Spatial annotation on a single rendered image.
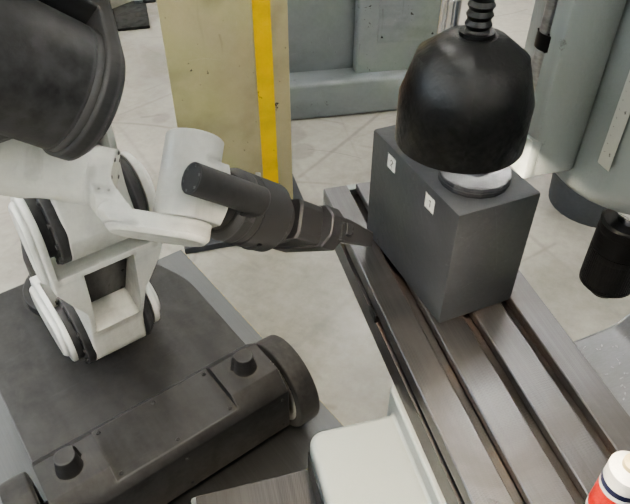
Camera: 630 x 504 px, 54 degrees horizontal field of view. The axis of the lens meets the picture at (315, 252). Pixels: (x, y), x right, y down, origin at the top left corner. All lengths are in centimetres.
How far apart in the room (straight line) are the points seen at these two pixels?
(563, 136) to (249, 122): 198
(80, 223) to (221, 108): 144
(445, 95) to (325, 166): 258
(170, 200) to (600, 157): 42
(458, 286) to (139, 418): 67
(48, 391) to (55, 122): 98
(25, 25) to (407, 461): 67
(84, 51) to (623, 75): 33
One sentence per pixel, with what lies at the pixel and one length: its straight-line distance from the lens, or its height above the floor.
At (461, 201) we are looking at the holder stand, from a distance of 77.
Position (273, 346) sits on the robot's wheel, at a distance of 130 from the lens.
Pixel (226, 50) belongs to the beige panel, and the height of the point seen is 72.
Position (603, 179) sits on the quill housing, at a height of 135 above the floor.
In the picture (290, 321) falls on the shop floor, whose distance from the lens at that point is 215.
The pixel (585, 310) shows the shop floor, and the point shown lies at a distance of 238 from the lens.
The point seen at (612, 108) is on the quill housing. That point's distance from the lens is 44.
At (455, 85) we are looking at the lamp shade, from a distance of 32.
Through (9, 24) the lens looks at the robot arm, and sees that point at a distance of 42.
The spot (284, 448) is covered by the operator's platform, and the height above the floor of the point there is 40.
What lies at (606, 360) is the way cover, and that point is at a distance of 98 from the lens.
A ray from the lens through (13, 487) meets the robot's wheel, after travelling 123.
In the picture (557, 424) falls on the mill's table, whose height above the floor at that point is 95.
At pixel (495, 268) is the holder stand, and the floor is 103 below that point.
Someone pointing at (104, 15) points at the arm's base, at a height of 143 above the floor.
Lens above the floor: 158
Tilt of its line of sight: 41 degrees down
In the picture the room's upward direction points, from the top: straight up
